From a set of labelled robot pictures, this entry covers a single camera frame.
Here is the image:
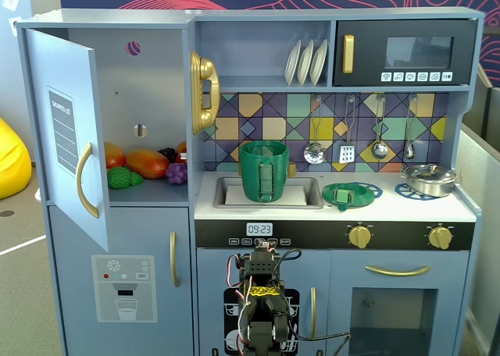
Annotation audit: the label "blue fridge door with list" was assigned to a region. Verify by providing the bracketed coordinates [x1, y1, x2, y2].
[23, 27, 110, 252]

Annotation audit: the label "yellow beanbag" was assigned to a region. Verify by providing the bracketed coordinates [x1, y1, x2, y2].
[0, 116, 33, 200]

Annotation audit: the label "purple toy grapes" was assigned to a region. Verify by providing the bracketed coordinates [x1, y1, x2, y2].
[165, 162, 188, 185]

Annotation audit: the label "black toy microwave door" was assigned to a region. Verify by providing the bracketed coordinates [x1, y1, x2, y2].
[334, 19, 478, 87]

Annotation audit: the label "orange toy mango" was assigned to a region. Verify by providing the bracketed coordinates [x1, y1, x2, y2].
[125, 148, 170, 180]

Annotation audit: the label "red yellow toy peach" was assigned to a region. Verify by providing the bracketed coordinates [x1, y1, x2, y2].
[103, 142, 127, 169]

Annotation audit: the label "metal slotted spatula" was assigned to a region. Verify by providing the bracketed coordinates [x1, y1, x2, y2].
[338, 94, 356, 165]

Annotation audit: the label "gold curved fridge door handle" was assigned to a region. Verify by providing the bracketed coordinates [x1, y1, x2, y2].
[76, 141, 101, 219]

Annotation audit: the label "gold microwave handle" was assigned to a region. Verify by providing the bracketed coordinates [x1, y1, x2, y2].
[342, 34, 355, 74]

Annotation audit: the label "grey desk partition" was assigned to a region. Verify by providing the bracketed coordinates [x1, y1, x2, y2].
[455, 65, 500, 356]

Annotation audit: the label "metal spoon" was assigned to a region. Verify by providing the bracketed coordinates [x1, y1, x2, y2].
[403, 94, 417, 161]

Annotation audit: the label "gold straight freezer door handle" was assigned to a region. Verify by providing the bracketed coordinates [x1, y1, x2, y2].
[169, 230, 181, 288]

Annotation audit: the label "gold oven door handle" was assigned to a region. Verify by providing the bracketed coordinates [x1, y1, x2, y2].
[365, 265, 432, 277]

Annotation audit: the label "blue toy play kitchen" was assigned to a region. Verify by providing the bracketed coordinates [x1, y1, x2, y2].
[15, 6, 485, 356]

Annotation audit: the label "green toy broccoli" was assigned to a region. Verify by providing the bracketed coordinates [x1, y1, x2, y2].
[107, 166, 145, 189]

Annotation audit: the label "gold stove knob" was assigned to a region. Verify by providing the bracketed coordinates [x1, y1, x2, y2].
[347, 223, 373, 250]
[427, 226, 454, 251]

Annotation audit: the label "grey toy sink basin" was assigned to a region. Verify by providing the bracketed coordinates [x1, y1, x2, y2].
[212, 176, 325, 211]

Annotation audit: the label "green cylindrical container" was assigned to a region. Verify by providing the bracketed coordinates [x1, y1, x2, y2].
[238, 140, 291, 203]

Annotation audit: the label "steel pot with lid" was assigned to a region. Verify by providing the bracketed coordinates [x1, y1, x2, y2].
[400, 163, 463, 198]

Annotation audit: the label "blue stove burner grate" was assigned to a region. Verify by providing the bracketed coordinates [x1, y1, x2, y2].
[394, 182, 442, 201]
[353, 181, 384, 199]

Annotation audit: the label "metal skimmer utensil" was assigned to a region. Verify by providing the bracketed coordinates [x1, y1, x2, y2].
[303, 94, 327, 165]

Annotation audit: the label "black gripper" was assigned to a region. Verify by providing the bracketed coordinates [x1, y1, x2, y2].
[249, 240, 280, 286]

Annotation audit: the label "red white black servo cable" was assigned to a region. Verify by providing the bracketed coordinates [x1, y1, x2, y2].
[227, 253, 252, 294]

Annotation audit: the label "gold toy telephone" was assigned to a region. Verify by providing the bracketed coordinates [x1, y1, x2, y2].
[190, 50, 222, 135]

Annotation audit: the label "metal ladle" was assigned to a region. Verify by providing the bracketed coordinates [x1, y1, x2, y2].
[370, 94, 388, 160]

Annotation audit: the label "green round lid with handle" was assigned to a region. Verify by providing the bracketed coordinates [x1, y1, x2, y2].
[321, 181, 376, 212]

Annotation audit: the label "white toy plate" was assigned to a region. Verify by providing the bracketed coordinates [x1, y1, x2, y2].
[284, 39, 302, 87]
[296, 39, 315, 87]
[309, 38, 329, 86]

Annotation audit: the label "gold dishwasher door handle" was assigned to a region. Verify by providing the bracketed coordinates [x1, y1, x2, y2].
[310, 287, 317, 340]

